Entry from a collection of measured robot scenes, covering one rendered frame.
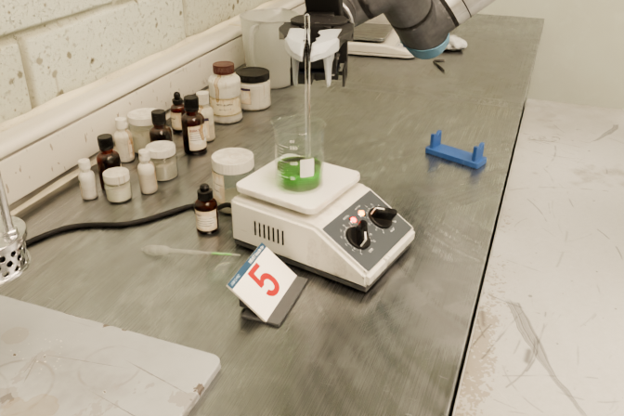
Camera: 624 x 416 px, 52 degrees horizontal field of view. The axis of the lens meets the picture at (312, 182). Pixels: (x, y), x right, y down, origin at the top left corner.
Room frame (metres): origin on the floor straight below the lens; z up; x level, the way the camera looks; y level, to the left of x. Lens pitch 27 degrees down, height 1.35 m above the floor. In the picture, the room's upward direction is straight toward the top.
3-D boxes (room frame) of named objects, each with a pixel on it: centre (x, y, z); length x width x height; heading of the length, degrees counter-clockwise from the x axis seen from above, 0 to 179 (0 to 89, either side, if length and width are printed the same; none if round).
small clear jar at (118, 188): (0.83, 0.28, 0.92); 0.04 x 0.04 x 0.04
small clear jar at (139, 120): (1.01, 0.28, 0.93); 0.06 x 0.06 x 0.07
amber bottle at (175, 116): (1.10, 0.24, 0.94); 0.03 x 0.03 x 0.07
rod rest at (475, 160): (0.98, -0.24, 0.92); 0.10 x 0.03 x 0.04; 49
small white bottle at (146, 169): (0.86, 0.25, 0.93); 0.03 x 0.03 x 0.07
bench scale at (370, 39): (1.68, -0.15, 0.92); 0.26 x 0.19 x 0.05; 75
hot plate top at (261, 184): (0.72, 0.02, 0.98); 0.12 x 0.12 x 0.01; 57
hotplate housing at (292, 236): (0.71, -0.01, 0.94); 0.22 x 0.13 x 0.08; 57
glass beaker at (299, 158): (0.71, 0.02, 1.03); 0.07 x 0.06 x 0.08; 61
